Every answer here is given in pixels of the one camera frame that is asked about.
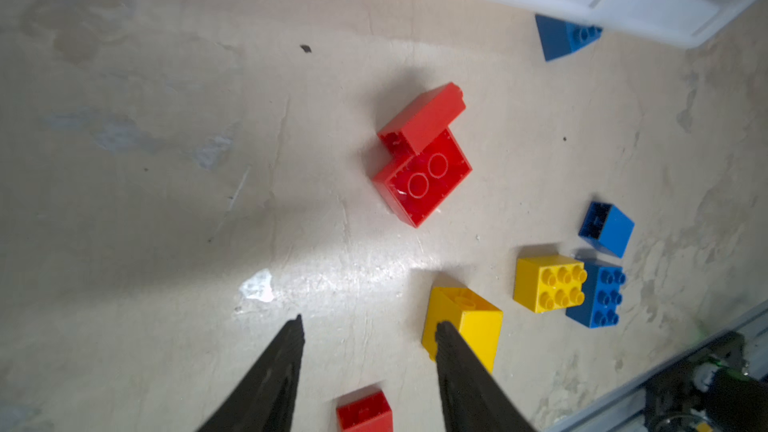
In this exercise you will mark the yellow studded lego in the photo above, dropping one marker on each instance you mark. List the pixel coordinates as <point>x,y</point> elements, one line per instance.
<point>549,283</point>

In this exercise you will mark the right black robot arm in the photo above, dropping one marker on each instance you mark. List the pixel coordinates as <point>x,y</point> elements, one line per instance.
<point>732,401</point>

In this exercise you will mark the red lego cluster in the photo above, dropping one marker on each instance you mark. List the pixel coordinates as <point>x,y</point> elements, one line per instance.
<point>427,163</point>

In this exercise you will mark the aluminium front rail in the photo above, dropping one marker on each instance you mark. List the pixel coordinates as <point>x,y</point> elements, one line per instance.
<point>623,409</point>

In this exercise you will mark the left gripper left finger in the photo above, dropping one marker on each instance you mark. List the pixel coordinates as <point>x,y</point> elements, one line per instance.
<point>265,398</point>

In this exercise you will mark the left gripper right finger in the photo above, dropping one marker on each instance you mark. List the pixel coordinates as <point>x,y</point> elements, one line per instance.
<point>471,399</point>

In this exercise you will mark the small blue lego by bins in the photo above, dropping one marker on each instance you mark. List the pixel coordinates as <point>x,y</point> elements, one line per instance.
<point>560,38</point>

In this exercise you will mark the small red lego bottom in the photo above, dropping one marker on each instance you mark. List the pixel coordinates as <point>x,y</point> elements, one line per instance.
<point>371,413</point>

